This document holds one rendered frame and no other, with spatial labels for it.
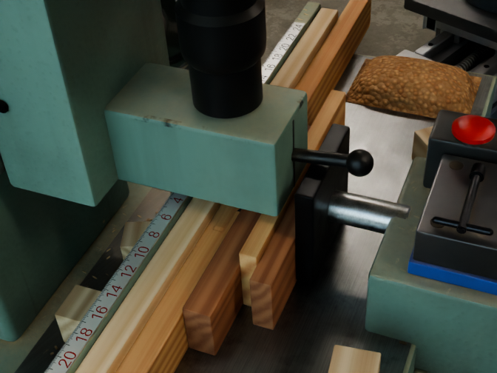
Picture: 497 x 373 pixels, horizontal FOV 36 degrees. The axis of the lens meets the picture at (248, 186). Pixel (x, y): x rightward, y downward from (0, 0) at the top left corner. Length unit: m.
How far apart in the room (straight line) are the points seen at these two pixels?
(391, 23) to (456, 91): 2.00
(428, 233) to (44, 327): 0.39
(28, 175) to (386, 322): 0.29
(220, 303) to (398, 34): 2.23
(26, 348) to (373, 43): 2.08
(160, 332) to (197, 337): 0.03
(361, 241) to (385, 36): 2.09
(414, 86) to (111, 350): 0.42
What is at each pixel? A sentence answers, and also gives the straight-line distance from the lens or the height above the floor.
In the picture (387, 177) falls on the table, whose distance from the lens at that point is 0.71.
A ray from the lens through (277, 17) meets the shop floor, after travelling 2.82.
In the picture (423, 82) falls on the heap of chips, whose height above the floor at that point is 0.92.
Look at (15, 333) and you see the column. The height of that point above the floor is 0.81.
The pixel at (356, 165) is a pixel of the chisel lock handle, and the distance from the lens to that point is 0.54.
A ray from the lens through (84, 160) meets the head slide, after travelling 0.57.
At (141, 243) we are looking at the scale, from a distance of 0.57.
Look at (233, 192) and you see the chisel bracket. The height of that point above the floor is 0.98.
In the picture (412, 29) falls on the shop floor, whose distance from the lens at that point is 2.75.
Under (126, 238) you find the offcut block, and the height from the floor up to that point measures 0.83.
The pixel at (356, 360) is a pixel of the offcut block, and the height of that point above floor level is 0.94.
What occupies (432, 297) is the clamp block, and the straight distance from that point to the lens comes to 0.54.
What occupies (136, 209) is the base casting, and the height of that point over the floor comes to 0.80.
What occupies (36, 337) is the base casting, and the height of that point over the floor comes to 0.80.
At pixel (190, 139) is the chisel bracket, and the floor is 1.02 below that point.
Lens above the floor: 1.36
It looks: 41 degrees down
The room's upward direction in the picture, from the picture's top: 4 degrees counter-clockwise
